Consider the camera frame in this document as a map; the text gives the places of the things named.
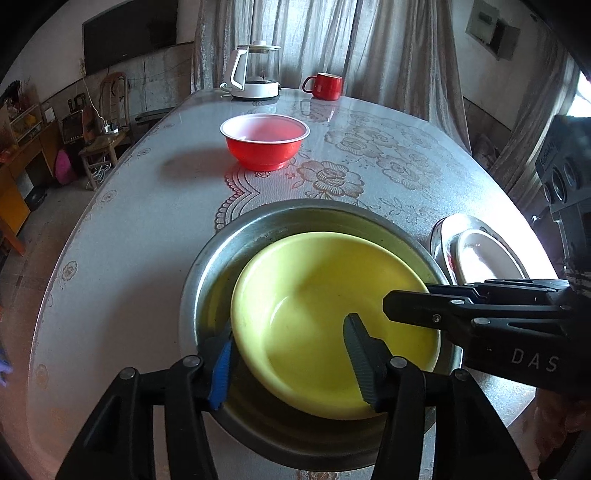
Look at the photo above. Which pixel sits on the wooden stool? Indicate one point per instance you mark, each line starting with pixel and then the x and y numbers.
pixel 104 147

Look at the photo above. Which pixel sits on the pink bag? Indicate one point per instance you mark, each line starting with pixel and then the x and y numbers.
pixel 63 167

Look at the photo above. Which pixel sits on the red plastic bowl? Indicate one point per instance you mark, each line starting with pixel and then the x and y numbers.
pixel 263 143

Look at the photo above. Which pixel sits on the grey window curtain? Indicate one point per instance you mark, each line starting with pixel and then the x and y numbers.
pixel 351 41

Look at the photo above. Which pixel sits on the orange wooden desk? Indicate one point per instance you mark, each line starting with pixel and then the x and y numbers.
pixel 18 180

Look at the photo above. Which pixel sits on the yellow bowl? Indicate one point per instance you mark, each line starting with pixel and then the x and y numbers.
pixel 323 314

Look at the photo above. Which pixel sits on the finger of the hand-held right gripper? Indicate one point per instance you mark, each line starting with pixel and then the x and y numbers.
pixel 415 309
pixel 508 288

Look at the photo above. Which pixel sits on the white glass electric kettle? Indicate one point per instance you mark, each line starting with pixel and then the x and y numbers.
pixel 258 69

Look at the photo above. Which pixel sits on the red mug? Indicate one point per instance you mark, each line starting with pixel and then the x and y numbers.
pixel 325 87

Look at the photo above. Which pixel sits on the cluttered desk shelf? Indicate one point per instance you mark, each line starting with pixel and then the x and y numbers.
pixel 21 120

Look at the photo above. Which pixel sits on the metal bowl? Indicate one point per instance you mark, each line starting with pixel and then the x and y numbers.
pixel 286 438

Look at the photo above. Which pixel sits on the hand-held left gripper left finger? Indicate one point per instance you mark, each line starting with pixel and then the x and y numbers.
pixel 220 374

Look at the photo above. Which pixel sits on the dark wooden bench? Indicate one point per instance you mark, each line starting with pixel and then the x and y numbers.
pixel 154 115

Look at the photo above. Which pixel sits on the wall electrical panel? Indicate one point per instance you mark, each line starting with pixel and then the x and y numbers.
pixel 494 27

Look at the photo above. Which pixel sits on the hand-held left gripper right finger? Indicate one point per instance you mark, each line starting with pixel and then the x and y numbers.
pixel 364 364

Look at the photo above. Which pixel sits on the person's right hand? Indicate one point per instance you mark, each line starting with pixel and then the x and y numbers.
pixel 556 424

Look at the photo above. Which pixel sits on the grey side curtain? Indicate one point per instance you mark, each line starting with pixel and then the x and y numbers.
pixel 540 106

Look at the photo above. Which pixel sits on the wall television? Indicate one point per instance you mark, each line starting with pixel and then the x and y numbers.
pixel 129 34

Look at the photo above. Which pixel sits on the white power strip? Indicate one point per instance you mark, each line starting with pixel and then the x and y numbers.
pixel 111 129

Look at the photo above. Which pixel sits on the small television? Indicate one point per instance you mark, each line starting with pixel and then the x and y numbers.
pixel 73 127

